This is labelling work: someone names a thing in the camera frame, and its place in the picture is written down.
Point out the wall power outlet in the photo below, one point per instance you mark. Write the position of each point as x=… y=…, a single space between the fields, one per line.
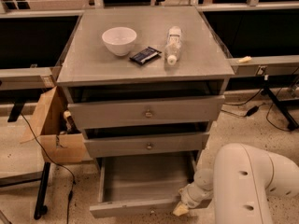
x=261 y=71

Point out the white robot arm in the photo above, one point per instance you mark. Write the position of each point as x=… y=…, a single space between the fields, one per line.
x=240 y=182

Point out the black table leg right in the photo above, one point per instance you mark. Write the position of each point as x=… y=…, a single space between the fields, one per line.
x=292 y=123

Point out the black table leg left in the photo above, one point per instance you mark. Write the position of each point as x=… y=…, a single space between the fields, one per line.
x=41 y=208

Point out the grey drawer cabinet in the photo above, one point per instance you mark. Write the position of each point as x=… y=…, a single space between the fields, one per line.
x=91 y=73

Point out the black table leg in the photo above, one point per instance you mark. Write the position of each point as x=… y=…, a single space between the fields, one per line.
x=41 y=208
x=292 y=123

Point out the dark blue snack packet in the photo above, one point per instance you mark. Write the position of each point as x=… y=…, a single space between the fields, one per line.
x=145 y=55

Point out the small yellow foam piece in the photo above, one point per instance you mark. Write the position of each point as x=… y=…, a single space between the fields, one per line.
x=244 y=59

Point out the grey bottom drawer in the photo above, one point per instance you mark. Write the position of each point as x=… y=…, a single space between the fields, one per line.
x=142 y=184

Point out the grey middle drawer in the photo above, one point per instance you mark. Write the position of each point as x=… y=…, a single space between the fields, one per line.
x=145 y=144

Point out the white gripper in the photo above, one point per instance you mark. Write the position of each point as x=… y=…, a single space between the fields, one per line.
x=189 y=196

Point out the white ceramic bowl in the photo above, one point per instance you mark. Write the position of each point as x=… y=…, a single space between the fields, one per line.
x=119 y=40

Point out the grey top drawer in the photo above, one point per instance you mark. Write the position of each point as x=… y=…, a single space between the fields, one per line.
x=126 y=113

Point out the clear plastic bottle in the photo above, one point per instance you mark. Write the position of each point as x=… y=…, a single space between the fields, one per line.
x=173 y=45

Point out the grey drawer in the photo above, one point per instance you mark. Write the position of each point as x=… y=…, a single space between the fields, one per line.
x=145 y=144
x=142 y=184
x=126 y=113

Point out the brown cardboard box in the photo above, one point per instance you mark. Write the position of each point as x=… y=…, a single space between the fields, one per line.
x=46 y=126

